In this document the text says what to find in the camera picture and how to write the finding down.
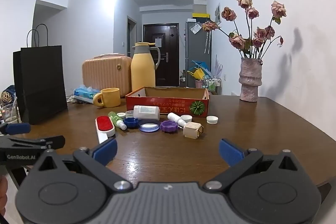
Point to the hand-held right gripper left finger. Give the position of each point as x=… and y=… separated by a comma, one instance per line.
x=106, y=151

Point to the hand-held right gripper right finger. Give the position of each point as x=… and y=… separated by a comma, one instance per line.
x=231, y=151

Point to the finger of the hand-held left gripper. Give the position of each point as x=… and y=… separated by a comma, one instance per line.
x=18, y=129

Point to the red lint brush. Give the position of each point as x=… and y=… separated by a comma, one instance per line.
x=104, y=124

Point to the green spray bottle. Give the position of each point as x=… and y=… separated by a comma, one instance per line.
x=114, y=117

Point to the white bottle cap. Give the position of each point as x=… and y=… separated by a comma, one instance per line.
x=187, y=118
x=212, y=119

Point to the blue bottle cap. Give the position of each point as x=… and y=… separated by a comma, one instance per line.
x=131, y=123

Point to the blue rimmed round lid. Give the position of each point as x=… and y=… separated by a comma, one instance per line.
x=149, y=125

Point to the white pill bottle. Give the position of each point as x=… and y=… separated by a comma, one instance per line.
x=145, y=112

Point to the small white spray bottle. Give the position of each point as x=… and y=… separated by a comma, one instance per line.
x=174, y=117

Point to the purple bottle cap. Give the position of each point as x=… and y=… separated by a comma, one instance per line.
x=169, y=126

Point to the red cardboard box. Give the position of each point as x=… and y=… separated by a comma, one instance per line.
x=162, y=106

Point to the clear glass cup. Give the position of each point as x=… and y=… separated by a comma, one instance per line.
x=9, y=113

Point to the woven rattan ball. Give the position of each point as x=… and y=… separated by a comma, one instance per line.
x=6, y=96

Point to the small flat white cap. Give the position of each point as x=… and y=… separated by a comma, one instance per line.
x=121, y=115

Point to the black paper bag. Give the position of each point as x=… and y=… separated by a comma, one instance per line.
x=42, y=82

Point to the yellow mug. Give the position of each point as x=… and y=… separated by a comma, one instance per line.
x=110, y=98

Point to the blue tissue pack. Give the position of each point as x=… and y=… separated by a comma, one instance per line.
x=85, y=94

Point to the metal trolley cart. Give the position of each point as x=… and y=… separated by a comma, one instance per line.
x=212, y=85

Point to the pink ceramic vase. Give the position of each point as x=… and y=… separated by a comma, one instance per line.
x=250, y=79

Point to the pink bucket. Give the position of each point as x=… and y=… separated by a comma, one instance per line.
x=199, y=83

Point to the pink suitcase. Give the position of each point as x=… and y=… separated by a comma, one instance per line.
x=105, y=74

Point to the yellow watering can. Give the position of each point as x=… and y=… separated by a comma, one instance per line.
x=198, y=74

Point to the yellow thermos jug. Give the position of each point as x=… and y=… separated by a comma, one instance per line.
x=143, y=71

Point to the blue plastic rack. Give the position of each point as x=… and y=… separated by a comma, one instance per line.
x=200, y=64

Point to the dark brown door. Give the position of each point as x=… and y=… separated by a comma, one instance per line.
x=168, y=66

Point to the grey refrigerator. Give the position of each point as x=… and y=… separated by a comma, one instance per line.
x=197, y=48

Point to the dried pink roses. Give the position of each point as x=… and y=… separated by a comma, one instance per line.
x=237, y=41

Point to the white folded umbrella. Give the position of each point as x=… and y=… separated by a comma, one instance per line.
x=208, y=43

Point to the grey interior door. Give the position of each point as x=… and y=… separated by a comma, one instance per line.
x=132, y=35

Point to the white paper notice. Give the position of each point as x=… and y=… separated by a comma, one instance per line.
x=158, y=42

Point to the clear plastic pouch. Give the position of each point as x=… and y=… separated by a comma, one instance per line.
x=195, y=28

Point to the yellow black box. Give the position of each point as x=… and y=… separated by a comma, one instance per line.
x=200, y=15

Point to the purple flower wall sticker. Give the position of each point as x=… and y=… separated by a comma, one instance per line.
x=218, y=66

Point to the wall poster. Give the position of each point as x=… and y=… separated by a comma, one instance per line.
x=217, y=14

